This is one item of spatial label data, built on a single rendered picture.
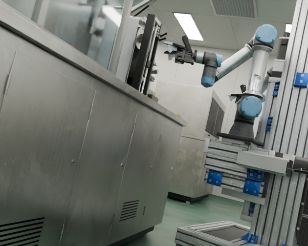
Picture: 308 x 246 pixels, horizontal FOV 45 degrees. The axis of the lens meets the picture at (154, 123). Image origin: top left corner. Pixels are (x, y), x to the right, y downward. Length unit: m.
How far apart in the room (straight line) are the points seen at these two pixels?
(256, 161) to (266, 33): 0.71
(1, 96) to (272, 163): 1.41
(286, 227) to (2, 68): 1.79
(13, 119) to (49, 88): 0.18
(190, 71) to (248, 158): 5.46
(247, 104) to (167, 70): 5.51
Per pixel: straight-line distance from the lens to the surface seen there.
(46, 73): 1.23
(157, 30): 2.47
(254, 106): 2.12
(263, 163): 2.06
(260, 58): 2.21
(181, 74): 7.45
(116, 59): 1.73
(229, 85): 7.24
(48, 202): 1.40
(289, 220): 2.36
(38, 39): 1.14
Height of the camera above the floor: 0.64
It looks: 4 degrees up
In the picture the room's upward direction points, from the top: 13 degrees clockwise
